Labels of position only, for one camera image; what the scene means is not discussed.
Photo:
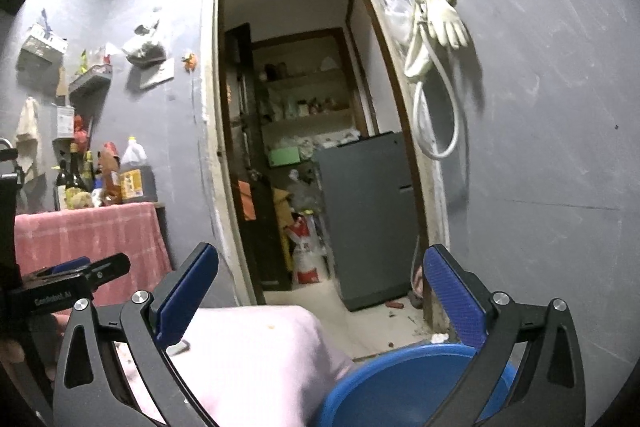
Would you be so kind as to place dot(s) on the blue plastic bucket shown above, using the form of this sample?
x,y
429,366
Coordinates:
x,y
404,387

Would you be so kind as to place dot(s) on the large dark oil jug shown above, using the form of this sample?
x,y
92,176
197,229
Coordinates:
x,y
136,177

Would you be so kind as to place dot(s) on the person's left hand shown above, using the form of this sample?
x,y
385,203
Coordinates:
x,y
41,344

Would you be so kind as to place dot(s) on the grey washing machine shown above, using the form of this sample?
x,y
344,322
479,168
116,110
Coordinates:
x,y
370,206

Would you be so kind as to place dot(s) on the light pink table cloth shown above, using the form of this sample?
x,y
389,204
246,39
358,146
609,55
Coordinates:
x,y
259,366

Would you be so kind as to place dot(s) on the green box on shelf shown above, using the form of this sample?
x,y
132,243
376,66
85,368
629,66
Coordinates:
x,y
283,156

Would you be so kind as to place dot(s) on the pink checkered counter cloth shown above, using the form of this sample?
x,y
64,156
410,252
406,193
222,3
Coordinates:
x,y
51,238

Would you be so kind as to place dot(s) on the red white sack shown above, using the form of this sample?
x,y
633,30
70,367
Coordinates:
x,y
309,261

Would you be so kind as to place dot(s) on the hanging beige towel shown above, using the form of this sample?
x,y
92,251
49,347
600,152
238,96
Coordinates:
x,y
28,141

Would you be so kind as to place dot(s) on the hanging plastic bag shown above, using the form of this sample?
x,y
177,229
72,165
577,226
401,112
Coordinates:
x,y
144,48

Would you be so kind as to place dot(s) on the orange wall hook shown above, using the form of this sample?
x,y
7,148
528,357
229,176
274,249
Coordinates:
x,y
190,62

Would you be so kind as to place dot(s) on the cream rubber gloves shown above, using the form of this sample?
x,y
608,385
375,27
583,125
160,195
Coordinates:
x,y
432,21

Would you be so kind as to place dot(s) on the wall shelf rack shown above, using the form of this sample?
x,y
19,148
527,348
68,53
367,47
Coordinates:
x,y
97,77

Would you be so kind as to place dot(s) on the dark sauce bottle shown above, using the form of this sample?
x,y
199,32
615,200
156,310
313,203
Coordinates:
x,y
74,184

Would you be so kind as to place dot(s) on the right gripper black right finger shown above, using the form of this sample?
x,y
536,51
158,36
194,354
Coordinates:
x,y
549,386

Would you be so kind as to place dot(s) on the white wall socket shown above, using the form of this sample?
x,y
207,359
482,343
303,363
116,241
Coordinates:
x,y
157,74

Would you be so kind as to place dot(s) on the white wall basket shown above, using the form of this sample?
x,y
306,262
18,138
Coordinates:
x,y
35,53

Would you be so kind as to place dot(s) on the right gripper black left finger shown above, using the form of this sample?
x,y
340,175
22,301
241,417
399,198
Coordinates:
x,y
90,387

